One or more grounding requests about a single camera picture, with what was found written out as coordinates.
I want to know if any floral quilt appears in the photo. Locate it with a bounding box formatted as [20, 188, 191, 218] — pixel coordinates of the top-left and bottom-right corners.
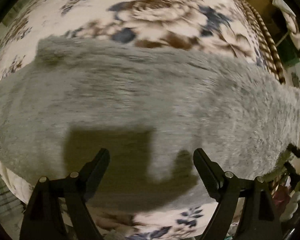
[0, 0, 268, 239]

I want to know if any white clothes pile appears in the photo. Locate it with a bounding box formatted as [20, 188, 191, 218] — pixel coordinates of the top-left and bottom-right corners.
[272, 0, 300, 60]

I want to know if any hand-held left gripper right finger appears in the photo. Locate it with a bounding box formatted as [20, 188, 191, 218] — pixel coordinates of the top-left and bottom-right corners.
[193, 148, 283, 240]

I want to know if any brown checked sheet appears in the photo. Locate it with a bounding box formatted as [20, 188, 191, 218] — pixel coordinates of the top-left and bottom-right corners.
[236, 0, 287, 85]

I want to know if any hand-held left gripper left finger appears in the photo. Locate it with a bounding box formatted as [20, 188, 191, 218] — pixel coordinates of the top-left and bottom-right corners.
[19, 148, 110, 240]

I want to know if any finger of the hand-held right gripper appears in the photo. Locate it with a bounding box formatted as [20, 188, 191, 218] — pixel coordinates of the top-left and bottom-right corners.
[284, 144, 300, 179]

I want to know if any grey fluffy blanket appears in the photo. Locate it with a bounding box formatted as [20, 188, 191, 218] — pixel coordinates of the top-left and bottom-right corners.
[0, 37, 300, 212]

